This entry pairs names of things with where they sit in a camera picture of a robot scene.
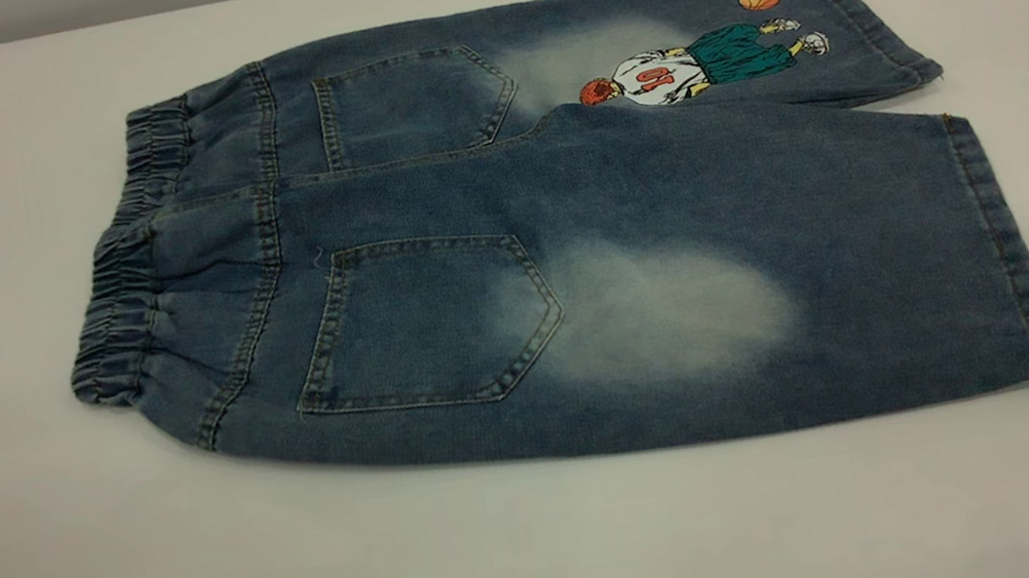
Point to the blue denim shorts basketball print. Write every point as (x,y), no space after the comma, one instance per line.
(662,212)

